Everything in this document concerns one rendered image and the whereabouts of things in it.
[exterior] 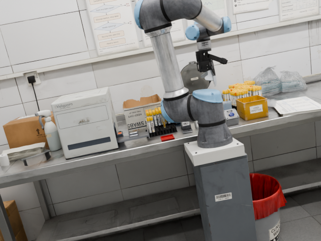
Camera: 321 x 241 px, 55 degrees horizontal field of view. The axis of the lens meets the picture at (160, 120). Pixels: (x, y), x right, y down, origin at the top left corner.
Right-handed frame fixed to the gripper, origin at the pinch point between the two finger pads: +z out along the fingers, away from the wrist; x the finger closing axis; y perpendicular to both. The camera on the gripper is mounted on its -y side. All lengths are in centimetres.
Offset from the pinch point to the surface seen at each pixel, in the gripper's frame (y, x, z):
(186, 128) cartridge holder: 20.2, 10.8, 19.0
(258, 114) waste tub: -19.5, 10.8, 18.6
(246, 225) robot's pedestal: 5, 55, 53
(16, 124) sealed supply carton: 118, -13, 3
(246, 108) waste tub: -13.4, 11.2, 13.9
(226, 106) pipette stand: -5.1, 2.1, 13.3
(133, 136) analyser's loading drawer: 48, 16, 17
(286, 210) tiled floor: -47, -33, 108
